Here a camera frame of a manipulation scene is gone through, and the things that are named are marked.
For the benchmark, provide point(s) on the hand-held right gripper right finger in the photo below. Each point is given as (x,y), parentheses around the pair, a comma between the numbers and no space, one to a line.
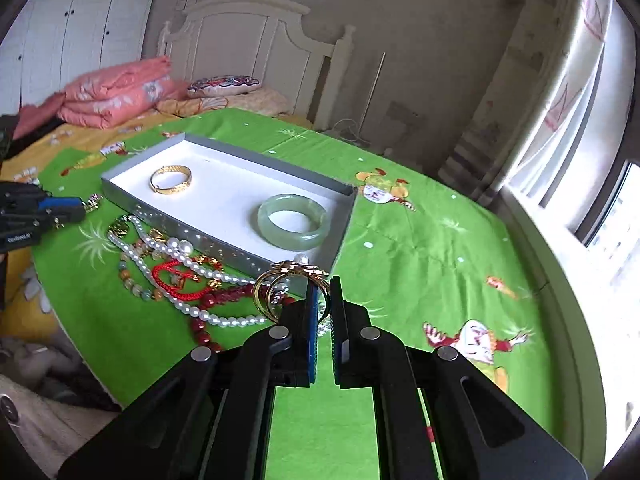
(342,332)

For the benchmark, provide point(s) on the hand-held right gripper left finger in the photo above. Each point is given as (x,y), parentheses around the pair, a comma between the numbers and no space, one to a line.
(314,350)

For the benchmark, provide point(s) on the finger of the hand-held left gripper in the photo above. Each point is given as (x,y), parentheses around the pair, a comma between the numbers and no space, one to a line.
(50,220)
(60,203)

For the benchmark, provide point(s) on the gold double hoop bangle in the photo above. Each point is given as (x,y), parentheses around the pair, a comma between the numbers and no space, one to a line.
(300,270)

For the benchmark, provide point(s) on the grey jewelry box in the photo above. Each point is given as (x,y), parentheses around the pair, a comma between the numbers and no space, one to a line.
(225,185)

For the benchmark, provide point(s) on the green printed blanket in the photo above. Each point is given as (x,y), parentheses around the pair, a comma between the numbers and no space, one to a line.
(400,260)

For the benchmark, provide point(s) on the green jade bangle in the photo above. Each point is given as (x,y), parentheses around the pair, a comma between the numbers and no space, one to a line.
(290,240)

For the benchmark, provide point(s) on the pink folded quilt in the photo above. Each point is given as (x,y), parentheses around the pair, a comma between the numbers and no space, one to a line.
(115,90)

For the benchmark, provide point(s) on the gold patterned bangle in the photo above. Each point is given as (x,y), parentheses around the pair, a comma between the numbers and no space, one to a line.
(187,180)

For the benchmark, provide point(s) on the beige fleece robe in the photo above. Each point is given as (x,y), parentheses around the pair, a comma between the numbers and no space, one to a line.
(45,410)

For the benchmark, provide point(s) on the white wardrobe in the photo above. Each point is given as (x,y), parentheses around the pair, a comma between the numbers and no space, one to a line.
(75,25)

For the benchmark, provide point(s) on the embroidered cushion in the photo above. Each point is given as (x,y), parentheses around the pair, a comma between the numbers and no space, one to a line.
(225,85)

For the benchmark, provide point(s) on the yellow floral pillow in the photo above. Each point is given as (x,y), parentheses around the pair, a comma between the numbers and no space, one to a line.
(250,102)

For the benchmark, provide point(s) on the white window sill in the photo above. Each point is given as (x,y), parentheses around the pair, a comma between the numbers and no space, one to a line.
(575,285)

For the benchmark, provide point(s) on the white bed headboard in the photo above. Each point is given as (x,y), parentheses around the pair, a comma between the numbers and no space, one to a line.
(250,45)

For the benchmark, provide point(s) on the thin metal pole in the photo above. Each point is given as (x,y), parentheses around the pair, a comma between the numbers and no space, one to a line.
(375,85)

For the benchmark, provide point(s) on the beige striped curtain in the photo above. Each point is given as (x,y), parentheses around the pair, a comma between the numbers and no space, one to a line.
(505,110)

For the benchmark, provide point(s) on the window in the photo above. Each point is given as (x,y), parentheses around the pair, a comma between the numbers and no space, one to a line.
(615,220)

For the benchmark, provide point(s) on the white sheer curtain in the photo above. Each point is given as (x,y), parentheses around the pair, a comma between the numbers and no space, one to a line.
(585,85)

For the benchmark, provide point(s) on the wall socket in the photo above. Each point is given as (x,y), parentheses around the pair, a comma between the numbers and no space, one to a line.
(405,117)

